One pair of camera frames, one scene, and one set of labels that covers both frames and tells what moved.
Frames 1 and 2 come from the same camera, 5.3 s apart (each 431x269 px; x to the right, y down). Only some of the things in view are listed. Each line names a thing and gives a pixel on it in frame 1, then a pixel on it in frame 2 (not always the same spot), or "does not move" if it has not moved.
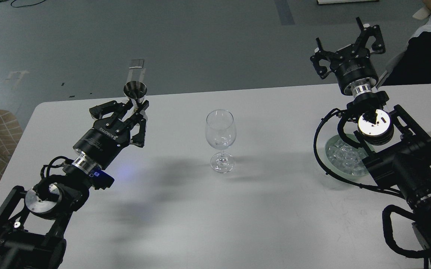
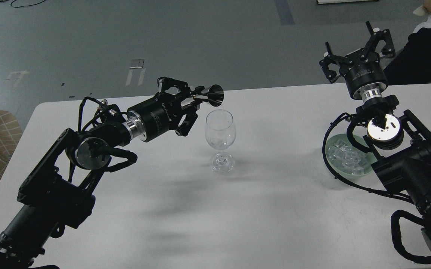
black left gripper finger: x=139 y=140 → x=191 y=110
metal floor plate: x=137 y=63 does not move
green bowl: x=345 y=160 does not move
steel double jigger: x=135 y=90 → x=214 y=95
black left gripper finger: x=119 y=110 → x=185 y=93
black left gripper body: x=104 y=143 → x=152 y=117
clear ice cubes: x=345 y=159 does not move
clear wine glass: x=220 y=132 does not move
